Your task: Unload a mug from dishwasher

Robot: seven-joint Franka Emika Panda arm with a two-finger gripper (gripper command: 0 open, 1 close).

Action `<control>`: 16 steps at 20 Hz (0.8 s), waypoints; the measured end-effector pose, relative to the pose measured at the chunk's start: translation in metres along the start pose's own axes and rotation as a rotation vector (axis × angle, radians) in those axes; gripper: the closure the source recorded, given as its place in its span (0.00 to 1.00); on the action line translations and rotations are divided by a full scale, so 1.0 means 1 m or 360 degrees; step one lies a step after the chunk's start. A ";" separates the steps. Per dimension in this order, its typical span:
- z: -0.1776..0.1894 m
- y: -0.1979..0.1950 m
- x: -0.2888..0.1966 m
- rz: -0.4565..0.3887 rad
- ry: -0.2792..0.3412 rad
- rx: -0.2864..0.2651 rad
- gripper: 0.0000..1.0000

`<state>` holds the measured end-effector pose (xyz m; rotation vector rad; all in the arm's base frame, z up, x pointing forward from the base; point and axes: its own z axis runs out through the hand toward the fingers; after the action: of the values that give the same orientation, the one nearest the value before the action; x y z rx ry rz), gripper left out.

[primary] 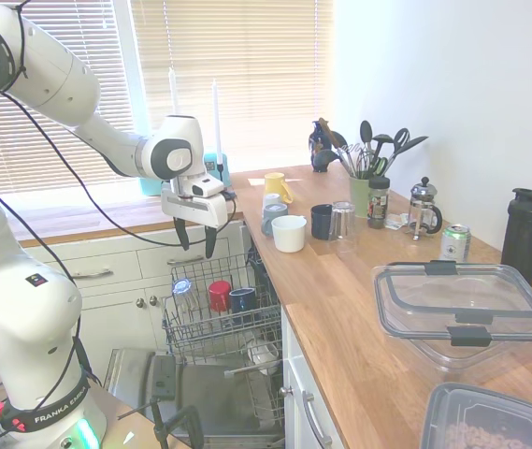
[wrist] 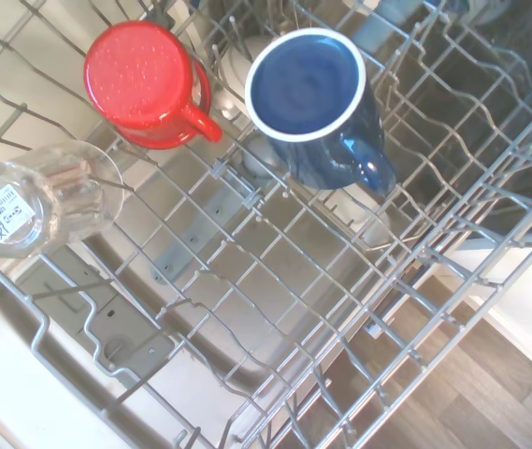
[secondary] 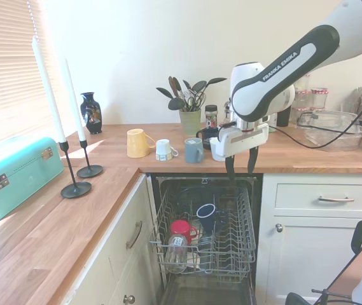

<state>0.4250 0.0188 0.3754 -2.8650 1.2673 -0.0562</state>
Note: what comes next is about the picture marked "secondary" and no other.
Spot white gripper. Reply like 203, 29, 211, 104
217, 122, 270, 189

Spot navy blue mug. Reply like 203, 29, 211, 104
196, 203, 227, 238

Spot plain white mug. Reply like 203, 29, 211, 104
209, 137, 221, 162

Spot black mug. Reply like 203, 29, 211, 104
195, 126, 220, 151

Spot grey-blue mug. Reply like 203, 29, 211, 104
184, 137, 205, 165

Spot small white patterned mug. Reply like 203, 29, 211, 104
155, 138, 180, 162

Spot red mug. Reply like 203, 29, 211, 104
169, 219, 199, 247

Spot yellow mug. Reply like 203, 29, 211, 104
126, 128, 157, 159

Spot built-in dishwasher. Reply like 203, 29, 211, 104
145, 172, 265, 305

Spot white bottle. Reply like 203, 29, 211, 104
268, 112, 279, 133

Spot glass french press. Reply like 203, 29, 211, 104
223, 98, 236, 128

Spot coffee jar with black lid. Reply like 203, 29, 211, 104
204, 104, 219, 130

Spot black power adapter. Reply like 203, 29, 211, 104
276, 105, 291, 128

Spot cream drawer front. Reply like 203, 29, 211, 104
274, 183, 362, 212

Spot green utensil holder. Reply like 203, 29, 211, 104
179, 108, 202, 137

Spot kitchen scissors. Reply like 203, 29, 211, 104
184, 90, 205, 112

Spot long black spoon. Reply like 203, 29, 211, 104
199, 77, 228, 93

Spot jar with red checkered lid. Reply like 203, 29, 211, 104
293, 90, 312, 112
310, 87, 330, 111

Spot black ladle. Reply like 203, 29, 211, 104
167, 97, 186, 112

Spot black slotted spoon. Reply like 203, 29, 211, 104
190, 79, 208, 97

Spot clear glass baking dish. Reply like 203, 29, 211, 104
296, 109, 362, 152

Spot brown wooden spoon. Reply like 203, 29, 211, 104
167, 76, 185, 100

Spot black solid spoon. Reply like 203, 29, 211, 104
155, 86, 181, 111

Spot clear glass jar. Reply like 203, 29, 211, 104
164, 233, 190, 275

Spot cream cabinet door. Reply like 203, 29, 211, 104
267, 215, 362, 305

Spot short black candlestick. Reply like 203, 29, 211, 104
76, 139, 104, 179

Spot dark blue vase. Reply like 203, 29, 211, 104
80, 91, 103, 135

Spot cream corner cabinet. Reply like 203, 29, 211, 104
62, 172, 166, 305

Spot tall black candlestick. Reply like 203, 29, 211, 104
57, 140, 93, 200

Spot shorter white candle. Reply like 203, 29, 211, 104
63, 57, 87, 142

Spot tall white candle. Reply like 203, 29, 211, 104
31, 35, 67, 144

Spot teal bread box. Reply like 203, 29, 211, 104
0, 137, 66, 227

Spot window blind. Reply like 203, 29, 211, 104
0, 0, 58, 151

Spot black cable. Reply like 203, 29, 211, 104
267, 79, 362, 149

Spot wire dishwasher rack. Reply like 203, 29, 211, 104
148, 185, 258, 284

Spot metal drawer handle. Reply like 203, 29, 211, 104
317, 195, 356, 204

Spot curved metal cabinet handle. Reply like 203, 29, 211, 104
125, 220, 144, 250

